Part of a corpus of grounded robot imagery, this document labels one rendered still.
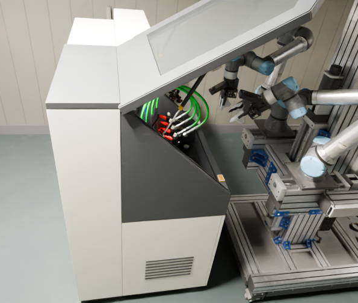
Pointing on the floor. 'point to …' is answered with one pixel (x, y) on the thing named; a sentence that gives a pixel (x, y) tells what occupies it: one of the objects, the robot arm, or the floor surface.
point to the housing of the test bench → (89, 156)
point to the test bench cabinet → (168, 254)
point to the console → (129, 24)
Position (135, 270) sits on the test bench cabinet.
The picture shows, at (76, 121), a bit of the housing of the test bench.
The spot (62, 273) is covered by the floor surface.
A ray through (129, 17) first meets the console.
